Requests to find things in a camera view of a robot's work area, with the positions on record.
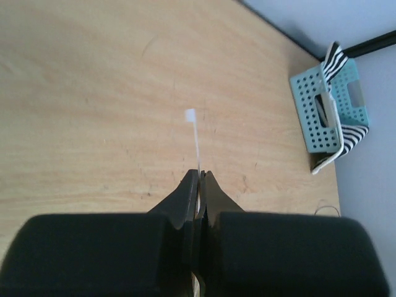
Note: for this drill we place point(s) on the light blue perforated basket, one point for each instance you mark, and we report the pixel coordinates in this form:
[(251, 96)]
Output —
[(308, 86)]

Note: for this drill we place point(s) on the black white striped cloth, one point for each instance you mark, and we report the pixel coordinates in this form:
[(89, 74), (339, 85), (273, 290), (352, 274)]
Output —
[(337, 62)]

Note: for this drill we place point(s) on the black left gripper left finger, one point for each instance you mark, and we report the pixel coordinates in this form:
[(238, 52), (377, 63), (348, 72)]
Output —
[(106, 254)]

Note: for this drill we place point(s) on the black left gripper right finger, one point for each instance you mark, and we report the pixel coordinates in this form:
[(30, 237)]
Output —
[(277, 254)]

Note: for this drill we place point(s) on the white zip tie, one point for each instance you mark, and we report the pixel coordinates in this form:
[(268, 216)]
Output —
[(190, 117)]

